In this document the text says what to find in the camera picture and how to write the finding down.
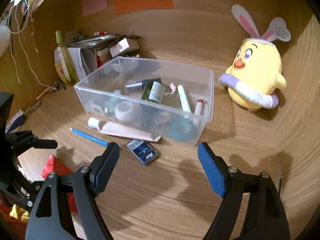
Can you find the orange sticky note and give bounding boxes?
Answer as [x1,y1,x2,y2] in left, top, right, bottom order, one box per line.
[115,0,174,14]

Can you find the white fluffy pompom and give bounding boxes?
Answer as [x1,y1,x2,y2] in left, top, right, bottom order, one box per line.
[0,21,11,57]

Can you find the red cap lip balm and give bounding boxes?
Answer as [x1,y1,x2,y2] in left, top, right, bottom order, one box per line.
[193,99,204,126]

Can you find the green pump bottle white label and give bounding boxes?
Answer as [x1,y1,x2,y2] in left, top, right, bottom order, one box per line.
[142,81,165,104]

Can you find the pink sticky note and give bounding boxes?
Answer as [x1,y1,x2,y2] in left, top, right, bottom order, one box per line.
[82,0,108,16]

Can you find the blue pencil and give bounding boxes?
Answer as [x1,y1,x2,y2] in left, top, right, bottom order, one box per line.
[69,127,108,147]

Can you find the white green tube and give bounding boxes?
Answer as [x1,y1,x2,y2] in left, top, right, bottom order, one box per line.
[177,85,191,113]

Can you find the teal tape roll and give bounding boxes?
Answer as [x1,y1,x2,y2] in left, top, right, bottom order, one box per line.
[169,118,193,142]

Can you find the small cardboard box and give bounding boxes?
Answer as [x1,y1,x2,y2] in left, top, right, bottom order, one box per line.
[109,37,139,58]

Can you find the white tape roll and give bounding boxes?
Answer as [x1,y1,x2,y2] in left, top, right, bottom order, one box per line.
[114,101,136,122]

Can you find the pink cream tube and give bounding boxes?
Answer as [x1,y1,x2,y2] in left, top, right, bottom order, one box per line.
[88,117,161,142]

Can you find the stack of papers and books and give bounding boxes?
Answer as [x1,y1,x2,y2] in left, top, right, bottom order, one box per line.
[54,34,119,84]

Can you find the yellow chick plush bunny ears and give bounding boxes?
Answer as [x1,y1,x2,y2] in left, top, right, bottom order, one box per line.
[219,4,291,111]

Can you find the yellow-green tall bottle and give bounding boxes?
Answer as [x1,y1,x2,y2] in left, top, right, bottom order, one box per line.
[55,30,79,86]

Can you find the clear plastic storage bin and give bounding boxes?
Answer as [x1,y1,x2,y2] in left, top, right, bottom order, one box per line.
[75,57,214,145]

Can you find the red white marker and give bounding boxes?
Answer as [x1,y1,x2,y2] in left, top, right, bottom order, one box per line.
[94,31,110,36]

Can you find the blue staples box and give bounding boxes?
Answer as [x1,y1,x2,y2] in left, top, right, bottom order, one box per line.
[126,139,158,165]

